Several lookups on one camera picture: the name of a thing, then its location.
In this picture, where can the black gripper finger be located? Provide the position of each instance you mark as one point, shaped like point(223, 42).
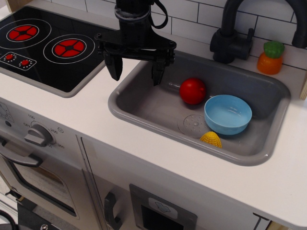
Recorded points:
point(114, 65)
point(158, 69)

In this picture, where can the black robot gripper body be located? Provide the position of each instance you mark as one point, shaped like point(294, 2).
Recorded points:
point(135, 39)

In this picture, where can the yellow toy corn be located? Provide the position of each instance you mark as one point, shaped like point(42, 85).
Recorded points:
point(211, 138)

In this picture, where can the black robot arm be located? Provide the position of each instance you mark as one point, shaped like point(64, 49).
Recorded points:
point(131, 9)

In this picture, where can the grey toy sink basin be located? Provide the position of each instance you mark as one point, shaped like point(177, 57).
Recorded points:
point(161, 110)

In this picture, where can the light blue plastic bowl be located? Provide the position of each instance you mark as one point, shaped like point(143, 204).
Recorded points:
point(227, 114)

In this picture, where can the red toy tomato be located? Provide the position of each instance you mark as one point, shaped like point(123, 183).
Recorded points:
point(192, 91)

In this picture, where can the black toy stovetop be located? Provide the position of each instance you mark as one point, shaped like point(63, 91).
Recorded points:
point(53, 52)

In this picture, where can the grey oven dial knob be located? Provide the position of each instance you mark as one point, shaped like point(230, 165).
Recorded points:
point(38, 135)

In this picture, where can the orange toy carrot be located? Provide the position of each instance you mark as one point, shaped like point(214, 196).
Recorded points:
point(271, 60)

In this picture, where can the white toy oven door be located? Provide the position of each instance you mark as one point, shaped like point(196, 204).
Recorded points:
point(57, 185)

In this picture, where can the grey dishwasher control panel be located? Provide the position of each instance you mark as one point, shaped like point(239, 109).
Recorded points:
point(154, 213)

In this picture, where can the grey oven door handle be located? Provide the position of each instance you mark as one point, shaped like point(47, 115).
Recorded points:
point(29, 161)

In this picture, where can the grey cabinet door handle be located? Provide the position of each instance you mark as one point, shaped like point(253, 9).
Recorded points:
point(113, 222)

